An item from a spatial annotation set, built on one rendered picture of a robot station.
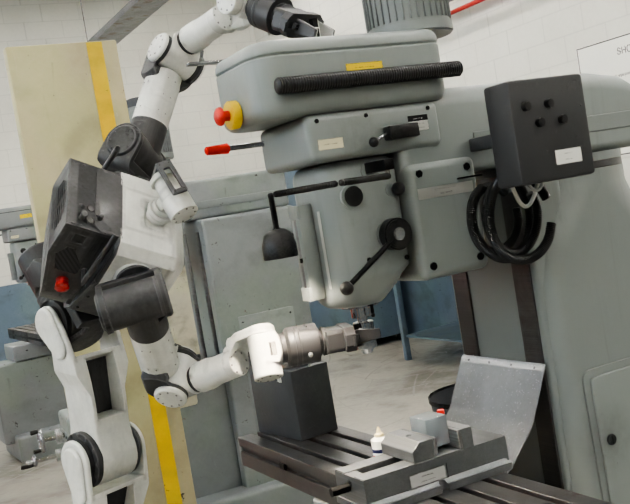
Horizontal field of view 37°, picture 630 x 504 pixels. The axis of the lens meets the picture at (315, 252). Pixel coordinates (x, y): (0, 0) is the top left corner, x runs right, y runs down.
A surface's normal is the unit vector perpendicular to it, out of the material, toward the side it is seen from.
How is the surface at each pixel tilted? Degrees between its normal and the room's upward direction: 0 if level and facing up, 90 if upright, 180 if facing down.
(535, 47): 90
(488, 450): 90
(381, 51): 90
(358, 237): 90
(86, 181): 58
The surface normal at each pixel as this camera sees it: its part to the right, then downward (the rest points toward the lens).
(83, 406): -0.66, 0.15
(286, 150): -0.87, 0.17
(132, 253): 0.50, 0.07
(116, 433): 0.70, -0.24
